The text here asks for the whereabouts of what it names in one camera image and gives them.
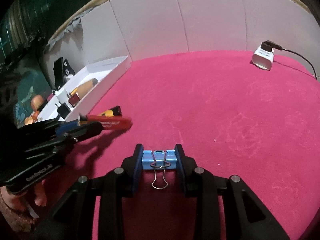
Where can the blue binder clip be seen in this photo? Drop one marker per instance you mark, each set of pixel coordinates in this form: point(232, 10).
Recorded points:
point(159, 161)

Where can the black smartphone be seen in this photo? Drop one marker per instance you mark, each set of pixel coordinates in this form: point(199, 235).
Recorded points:
point(58, 73)

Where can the grey cloth on chair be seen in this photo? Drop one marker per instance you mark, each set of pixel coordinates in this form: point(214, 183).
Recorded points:
point(68, 27)

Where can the white shallow cardboard tray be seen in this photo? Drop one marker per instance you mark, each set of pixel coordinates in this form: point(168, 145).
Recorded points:
point(107, 72)

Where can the white charger with cable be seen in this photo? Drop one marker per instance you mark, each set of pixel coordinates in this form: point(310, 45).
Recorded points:
point(263, 56)

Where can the black cat phone stand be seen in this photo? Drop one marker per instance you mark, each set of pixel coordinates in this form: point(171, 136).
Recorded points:
point(68, 72)

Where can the red lighter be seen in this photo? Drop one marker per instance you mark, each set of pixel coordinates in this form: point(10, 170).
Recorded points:
point(108, 122)

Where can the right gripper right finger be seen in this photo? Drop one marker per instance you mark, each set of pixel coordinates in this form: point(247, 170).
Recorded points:
point(185, 169)

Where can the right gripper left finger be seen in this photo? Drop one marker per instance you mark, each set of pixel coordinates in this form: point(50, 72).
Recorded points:
point(132, 167)

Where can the person's left hand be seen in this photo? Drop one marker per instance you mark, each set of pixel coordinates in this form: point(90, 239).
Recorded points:
point(15, 210)

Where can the yellow lighter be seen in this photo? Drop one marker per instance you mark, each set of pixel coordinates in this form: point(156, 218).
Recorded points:
point(114, 111)

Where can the black power adapter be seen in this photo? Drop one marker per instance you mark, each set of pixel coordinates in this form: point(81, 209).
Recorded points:
point(63, 110)

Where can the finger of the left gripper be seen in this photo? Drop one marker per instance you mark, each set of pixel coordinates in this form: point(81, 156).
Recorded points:
point(83, 132)
point(60, 127)

